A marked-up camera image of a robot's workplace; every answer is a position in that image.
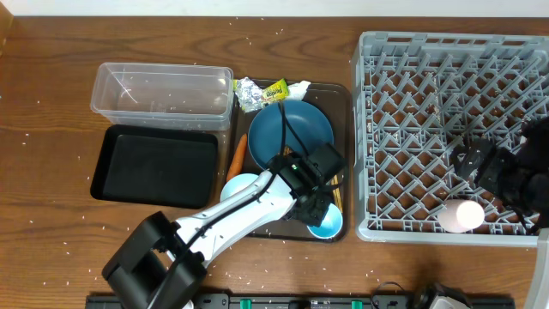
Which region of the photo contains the light blue rice bowl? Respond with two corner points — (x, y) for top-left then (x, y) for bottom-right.
(220, 173), (258, 202)

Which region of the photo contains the black rectangular tray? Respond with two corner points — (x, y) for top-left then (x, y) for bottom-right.
(90, 124), (218, 209)

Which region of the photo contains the small light blue cup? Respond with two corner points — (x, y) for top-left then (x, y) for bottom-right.
(307, 203), (343, 239)

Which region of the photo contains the large dark blue bowl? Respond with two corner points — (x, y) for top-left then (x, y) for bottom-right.
(248, 100), (335, 169)

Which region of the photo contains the clear plastic bin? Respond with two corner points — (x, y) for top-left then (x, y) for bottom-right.
(90, 63), (233, 131)

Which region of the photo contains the yellow snack wrapper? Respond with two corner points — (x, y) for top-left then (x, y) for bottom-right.
(262, 78), (289, 104)

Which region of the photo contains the grey dishwasher rack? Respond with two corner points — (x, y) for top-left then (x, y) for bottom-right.
(351, 32), (548, 247)

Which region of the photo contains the pink plastic cup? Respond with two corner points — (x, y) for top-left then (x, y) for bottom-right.
(437, 199), (485, 233)

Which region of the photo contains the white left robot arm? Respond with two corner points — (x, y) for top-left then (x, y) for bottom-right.
(102, 142), (346, 309)

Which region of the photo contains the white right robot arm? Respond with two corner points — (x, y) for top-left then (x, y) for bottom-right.
(450, 118), (548, 308)

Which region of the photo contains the crumpled white tissue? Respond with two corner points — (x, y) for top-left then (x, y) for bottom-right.
(286, 81), (311, 100)

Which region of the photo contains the orange carrot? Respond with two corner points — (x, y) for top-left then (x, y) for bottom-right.
(226, 134), (248, 181)

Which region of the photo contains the crumpled aluminium foil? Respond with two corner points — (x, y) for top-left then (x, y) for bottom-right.
(233, 77), (264, 113)

